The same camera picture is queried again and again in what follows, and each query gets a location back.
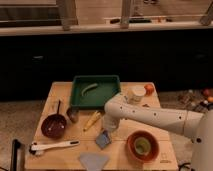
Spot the grey triangular cloth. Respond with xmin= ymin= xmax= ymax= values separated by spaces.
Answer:
xmin=79 ymin=153 xmax=109 ymax=171

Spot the white dish brush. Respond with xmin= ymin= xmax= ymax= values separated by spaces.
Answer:
xmin=29 ymin=140 xmax=80 ymax=156

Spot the black object at left edge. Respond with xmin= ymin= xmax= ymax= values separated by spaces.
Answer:
xmin=10 ymin=139 xmax=21 ymax=171

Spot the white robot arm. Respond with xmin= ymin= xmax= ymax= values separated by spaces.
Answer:
xmin=103 ymin=93 xmax=213 ymax=171

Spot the green plastic tray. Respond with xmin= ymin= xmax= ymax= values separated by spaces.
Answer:
xmin=70 ymin=75 xmax=121 ymax=110

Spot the blue grey sponge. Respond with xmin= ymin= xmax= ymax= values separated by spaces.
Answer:
xmin=95 ymin=130 xmax=111 ymax=149

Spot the terracotta bowl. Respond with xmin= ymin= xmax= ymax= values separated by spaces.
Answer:
xmin=126 ymin=130 xmax=159 ymax=163

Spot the green item in bowl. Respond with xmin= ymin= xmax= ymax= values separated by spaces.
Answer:
xmin=134 ymin=137 xmax=151 ymax=155

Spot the yellow corn cob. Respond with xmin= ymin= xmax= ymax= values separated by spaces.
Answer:
xmin=83 ymin=111 xmax=102 ymax=131

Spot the green pea pod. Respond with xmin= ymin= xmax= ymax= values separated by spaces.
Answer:
xmin=81 ymin=83 xmax=98 ymax=97

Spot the white plastic cup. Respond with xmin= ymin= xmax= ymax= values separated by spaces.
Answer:
xmin=127 ymin=85 xmax=146 ymax=104

